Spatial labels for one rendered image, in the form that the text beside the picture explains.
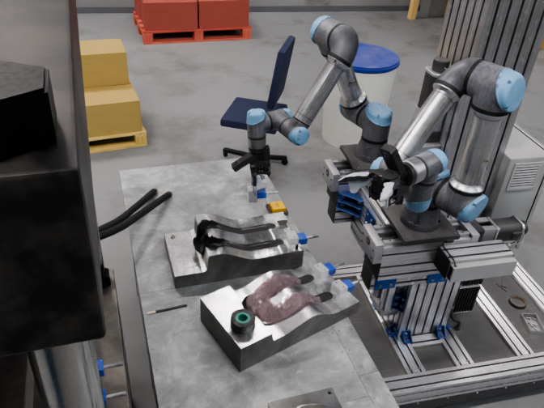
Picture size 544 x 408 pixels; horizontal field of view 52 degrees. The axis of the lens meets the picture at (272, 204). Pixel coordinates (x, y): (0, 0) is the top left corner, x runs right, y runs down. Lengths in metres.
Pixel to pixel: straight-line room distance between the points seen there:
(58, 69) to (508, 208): 2.07
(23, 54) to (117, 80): 4.08
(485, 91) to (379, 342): 1.44
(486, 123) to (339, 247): 1.97
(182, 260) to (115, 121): 2.56
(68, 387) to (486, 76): 1.45
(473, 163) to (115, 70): 3.42
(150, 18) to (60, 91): 6.26
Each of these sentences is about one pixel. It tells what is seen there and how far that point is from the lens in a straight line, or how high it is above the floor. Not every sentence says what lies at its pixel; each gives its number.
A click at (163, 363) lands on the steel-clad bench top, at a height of 0.80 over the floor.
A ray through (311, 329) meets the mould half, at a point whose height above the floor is 0.84.
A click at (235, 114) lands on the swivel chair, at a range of 4.10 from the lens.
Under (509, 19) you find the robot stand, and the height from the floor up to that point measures 1.75.
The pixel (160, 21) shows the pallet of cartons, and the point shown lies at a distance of 6.88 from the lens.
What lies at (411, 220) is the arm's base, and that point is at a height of 1.07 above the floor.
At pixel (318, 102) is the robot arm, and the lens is 2.15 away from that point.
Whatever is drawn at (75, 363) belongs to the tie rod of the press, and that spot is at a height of 1.72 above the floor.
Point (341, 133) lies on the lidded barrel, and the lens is 4.68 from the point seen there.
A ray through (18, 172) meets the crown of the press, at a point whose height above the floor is 2.00.
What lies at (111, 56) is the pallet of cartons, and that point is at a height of 0.64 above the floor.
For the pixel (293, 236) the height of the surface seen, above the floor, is 0.92.
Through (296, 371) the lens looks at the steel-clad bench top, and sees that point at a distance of 1.85.
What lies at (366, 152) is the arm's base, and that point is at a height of 1.08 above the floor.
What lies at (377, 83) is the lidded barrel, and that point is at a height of 0.61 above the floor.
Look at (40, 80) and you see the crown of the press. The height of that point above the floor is 2.06.
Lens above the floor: 2.24
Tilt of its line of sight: 35 degrees down
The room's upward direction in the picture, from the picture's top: 4 degrees clockwise
